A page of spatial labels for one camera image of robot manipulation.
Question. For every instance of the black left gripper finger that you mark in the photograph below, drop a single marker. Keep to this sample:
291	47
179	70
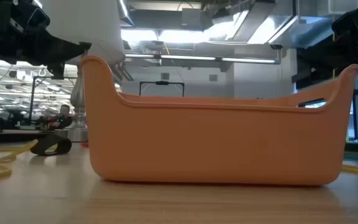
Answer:
54	49

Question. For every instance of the dark background workbench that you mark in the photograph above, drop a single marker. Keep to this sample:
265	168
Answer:
8	137

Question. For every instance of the long ceiling light strip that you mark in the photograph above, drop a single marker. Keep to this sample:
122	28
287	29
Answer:
185	58

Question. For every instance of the gray ceiling box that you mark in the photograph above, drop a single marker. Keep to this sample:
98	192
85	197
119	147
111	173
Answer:
191	17

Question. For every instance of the orange plastic bin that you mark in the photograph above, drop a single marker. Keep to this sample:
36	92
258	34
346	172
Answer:
216	143

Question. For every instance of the black stand frame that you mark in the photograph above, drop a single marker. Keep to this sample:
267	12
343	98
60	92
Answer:
32	99

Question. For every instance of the black security camera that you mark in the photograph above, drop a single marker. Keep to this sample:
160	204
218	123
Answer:
276	46

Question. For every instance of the black rectangular frame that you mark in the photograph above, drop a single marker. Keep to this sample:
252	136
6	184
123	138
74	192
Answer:
162	82

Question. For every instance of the person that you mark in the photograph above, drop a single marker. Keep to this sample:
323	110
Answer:
61	119

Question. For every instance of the gray square wall plate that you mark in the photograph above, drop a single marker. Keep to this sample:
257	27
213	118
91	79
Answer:
165	76
213	77

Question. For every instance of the white shade silver table lamp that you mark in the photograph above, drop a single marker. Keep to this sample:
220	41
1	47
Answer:
98	25

